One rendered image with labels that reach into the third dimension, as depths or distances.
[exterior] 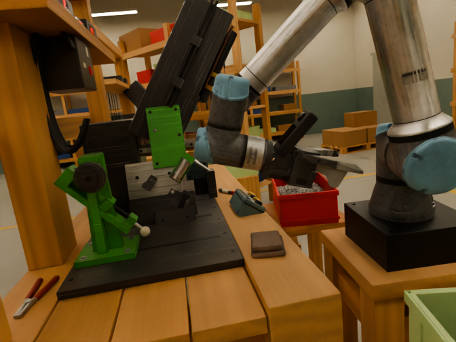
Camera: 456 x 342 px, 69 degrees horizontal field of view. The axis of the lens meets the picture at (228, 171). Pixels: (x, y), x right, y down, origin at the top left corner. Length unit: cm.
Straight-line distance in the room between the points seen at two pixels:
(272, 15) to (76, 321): 1036
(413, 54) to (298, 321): 52
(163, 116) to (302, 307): 77
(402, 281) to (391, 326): 11
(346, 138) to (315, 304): 645
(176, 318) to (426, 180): 54
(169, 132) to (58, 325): 67
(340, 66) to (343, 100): 103
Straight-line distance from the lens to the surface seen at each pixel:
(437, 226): 89
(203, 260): 82
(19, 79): 98
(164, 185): 115
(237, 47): 372
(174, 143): 115
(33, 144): 97
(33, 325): 81
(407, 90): 71
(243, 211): 107
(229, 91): 69
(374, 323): 87
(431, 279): 87
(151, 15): 1040
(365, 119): 778
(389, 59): 72
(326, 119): 1105
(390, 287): 83
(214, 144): 70
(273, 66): 81
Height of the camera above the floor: 126
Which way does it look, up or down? 12 degrees down
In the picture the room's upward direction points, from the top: 6 degrees counter-clockwise
